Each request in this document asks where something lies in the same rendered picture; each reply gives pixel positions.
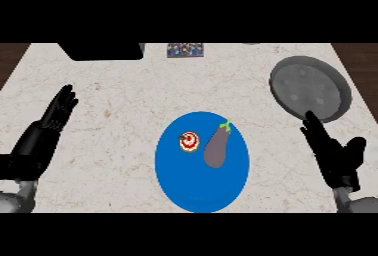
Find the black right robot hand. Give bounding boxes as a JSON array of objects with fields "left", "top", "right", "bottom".
[{"left": 300, "top": 110, "right": 368, "bottom": 193}]

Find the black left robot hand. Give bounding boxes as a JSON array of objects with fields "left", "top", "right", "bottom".
[{"left": 0, "top": 84, "right": 80, "bottom": 182}]

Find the grey round pan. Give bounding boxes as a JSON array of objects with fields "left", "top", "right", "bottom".
[{"left": 269, "top": 55, "right": 353, "bottom": 124}]

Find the blue oval plate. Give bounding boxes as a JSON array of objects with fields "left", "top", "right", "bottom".
[{"left": 153, "top": 111, "right": 251, "bottom": 214}]

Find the red and white cupcake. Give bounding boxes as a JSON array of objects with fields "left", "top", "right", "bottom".
[{"left": 177, "top": 131, "right": 201, "bottom": 154}]

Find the purple eggplant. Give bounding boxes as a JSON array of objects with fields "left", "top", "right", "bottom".
[{"left": 202, "top": 118, "right": 233, "bottom": 169}]

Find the black appliance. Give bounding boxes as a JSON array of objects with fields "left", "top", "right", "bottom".
[{"left": 56, "top": 42, "right": 146, "bottom": 62}]

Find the blue patterned box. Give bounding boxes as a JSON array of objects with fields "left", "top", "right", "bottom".
[{"left": 165, "top": 42, "right": 205, "bottom": 59}]

